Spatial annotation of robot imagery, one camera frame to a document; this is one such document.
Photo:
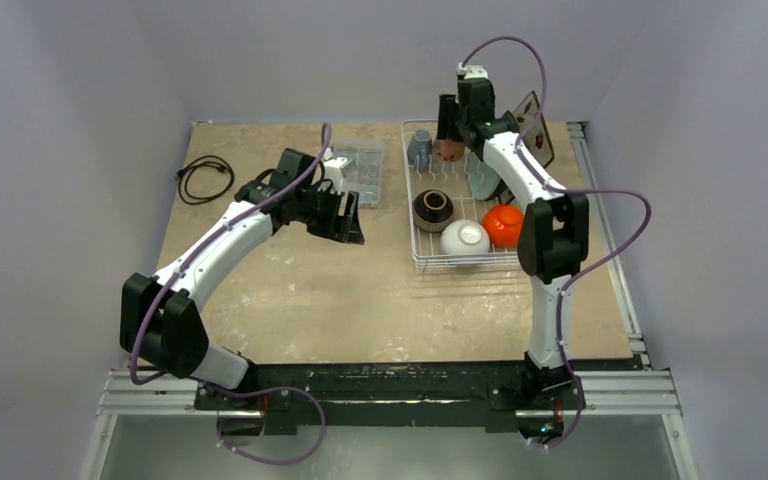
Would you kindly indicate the clear plastic screw box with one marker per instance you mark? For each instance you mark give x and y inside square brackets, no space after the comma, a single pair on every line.
[365,176]

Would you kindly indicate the black table edge rail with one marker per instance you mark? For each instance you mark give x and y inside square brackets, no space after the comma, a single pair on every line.
[490,395]

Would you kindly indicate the white bowl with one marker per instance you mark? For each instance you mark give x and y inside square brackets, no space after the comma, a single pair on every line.
[464,243]

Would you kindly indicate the pink flowered mug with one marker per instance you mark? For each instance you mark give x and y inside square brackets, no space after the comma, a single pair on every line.
[448,150]

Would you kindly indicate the square floral plate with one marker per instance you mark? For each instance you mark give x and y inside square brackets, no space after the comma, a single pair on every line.
[536,139]

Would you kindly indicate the light green round plate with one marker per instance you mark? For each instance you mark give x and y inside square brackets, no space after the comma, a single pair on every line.
[484,182]

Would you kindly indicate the orange bowl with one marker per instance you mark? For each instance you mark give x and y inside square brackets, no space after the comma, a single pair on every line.
[503,224]

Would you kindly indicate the grey printed mug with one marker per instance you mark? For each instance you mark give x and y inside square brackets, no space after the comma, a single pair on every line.
[419,150]

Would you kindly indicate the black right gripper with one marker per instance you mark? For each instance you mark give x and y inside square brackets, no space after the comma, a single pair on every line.
[448,117]

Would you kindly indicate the brown rimmed beige bowl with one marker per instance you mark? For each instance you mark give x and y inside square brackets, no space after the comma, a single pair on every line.
[433,211]

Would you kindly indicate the white wire dish rack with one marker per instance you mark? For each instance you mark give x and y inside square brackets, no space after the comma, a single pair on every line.
[451,178]

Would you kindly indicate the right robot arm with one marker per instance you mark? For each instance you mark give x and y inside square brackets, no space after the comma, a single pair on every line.
[554,240]

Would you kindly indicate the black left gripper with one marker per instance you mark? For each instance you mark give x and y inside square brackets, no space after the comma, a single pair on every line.
[338,227]

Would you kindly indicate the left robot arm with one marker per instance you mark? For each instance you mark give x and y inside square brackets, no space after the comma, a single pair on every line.
[160,319]

